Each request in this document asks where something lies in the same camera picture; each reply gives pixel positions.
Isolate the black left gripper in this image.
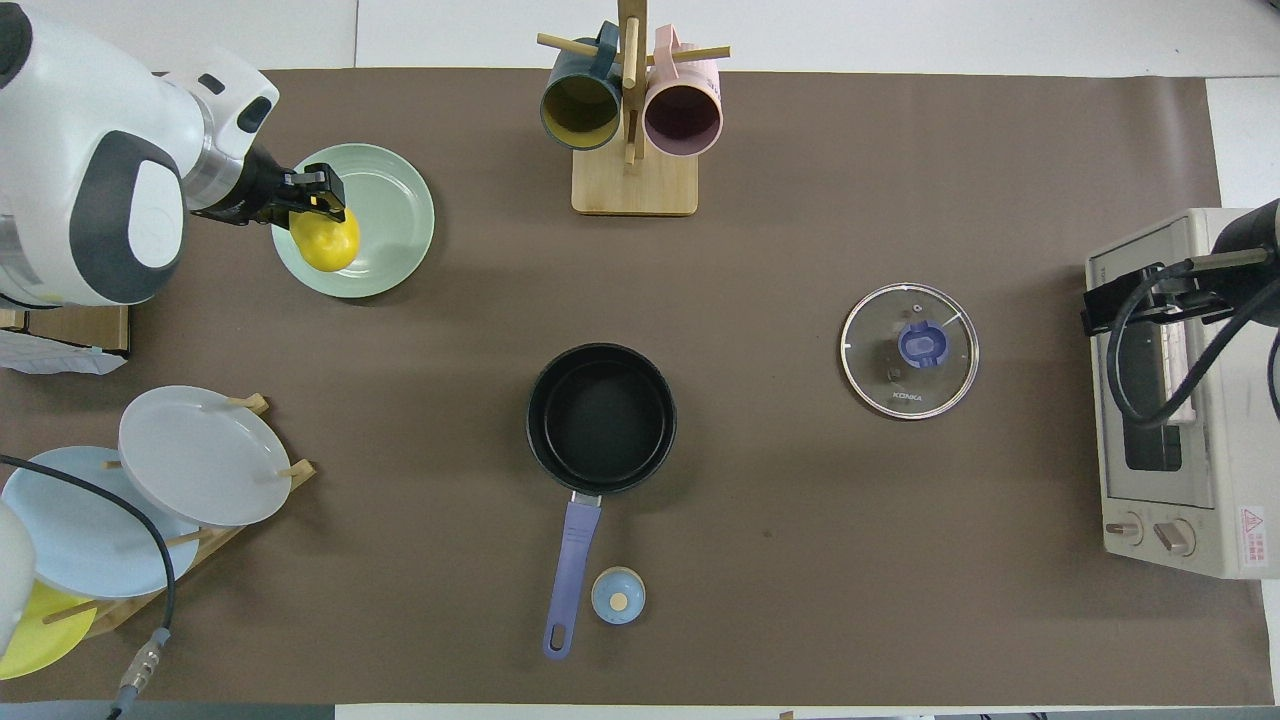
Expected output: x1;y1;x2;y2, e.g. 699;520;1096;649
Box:
283;165;348;229

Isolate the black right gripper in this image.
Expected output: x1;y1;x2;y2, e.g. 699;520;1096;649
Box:
1082;261;1233;338

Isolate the glass pot lid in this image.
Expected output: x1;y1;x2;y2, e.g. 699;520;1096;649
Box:
839;282;981;421

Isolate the mint green plate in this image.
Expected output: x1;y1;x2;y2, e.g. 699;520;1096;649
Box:
270;142;437;300

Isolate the grey plate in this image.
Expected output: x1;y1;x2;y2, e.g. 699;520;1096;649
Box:
117;384;294;529

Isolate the wooden plate rack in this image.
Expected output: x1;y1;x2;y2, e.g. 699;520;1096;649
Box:
40;392;318;642

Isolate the light blue plate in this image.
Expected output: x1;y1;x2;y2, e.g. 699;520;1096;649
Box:
0;444;202;600

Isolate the yellow plate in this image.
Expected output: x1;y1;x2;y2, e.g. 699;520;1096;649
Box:
0;578;99;682

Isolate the beige toaster oven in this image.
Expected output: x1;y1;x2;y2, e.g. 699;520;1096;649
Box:
1084;207;1280;582

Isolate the dark teal mug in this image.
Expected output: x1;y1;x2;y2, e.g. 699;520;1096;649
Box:
539;21;624;152

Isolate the white crumpled paper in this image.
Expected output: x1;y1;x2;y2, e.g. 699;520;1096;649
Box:
0;328;130;378

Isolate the wooden mug tree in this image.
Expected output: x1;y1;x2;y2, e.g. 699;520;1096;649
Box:
536;0;732;218

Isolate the dark blue saucepan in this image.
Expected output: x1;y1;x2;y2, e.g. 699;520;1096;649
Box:
525;342;679;662

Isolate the brown table mat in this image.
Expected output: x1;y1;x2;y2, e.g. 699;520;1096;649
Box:
0;67;1277;707

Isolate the pink ribbed mug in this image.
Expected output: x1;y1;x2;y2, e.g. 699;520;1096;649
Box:
642;24;725;159

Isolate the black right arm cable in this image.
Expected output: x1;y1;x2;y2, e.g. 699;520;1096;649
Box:
1106;248;1280;433

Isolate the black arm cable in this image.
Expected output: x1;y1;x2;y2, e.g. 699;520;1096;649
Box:
1106;248;1280;433
0;453;178;720

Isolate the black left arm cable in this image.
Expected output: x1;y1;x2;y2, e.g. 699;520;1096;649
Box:
0;453;178;720

